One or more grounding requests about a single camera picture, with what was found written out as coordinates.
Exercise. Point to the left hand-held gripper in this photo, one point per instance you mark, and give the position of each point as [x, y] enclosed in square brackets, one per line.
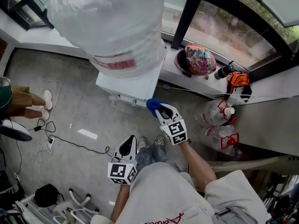
[121, 171]

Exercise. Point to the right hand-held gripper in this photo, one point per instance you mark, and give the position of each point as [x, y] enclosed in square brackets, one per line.
[175, 130]

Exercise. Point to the blue cloth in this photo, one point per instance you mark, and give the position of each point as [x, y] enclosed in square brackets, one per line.
[152, 104]

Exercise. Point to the white water dispenser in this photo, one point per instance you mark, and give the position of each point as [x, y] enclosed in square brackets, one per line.
[137, 87]

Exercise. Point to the person's right forearm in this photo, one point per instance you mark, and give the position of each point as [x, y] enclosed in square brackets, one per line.
[198, 164]

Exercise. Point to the person's left forearm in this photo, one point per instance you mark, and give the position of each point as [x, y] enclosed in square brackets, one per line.
[120, 202]

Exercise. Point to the large clear water bottle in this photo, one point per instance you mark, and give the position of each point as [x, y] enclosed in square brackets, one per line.
[105, 24]

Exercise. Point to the person's left shoe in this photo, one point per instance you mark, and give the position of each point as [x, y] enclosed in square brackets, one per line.
[142, 142]

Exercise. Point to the person's shoe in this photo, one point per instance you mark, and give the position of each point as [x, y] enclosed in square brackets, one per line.
[160, 140]
[142, 142]

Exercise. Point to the person's right shoe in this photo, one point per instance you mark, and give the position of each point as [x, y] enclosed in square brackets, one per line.
[160, 140]

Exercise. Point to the person's blue jeans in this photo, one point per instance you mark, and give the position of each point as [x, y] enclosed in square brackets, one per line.
[154, 155]

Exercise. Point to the white floor tape strip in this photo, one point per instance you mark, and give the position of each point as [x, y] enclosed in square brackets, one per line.
[87, 134]

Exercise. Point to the person's grey shirt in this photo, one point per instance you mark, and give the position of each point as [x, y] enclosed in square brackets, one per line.
[168, 195]

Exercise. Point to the colourful patterned helmet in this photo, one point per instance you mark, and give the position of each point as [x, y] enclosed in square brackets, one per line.
[199, 59]

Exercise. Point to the black flask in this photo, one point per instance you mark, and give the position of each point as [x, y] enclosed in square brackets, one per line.
[223, 72]

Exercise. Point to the white metal rack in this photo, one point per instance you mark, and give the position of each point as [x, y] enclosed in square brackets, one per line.
[79, 204]

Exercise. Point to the white power strip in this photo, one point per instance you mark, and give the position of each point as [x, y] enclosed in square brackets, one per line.
[50, 142]

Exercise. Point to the orange bag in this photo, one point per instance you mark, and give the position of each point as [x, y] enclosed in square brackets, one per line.
[238, 79]

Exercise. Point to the black power adapter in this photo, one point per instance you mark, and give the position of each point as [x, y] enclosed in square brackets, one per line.
[37, 128]

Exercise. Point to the black backpack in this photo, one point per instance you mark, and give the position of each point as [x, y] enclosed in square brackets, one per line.
[46, 195]

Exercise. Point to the grey cabinet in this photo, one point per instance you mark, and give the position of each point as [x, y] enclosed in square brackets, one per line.
[268, 125]

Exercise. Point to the black and white seat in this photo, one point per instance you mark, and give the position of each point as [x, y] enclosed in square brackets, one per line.
[14, 132]

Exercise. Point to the black window frame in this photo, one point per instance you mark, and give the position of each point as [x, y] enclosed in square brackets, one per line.
[187, 15]

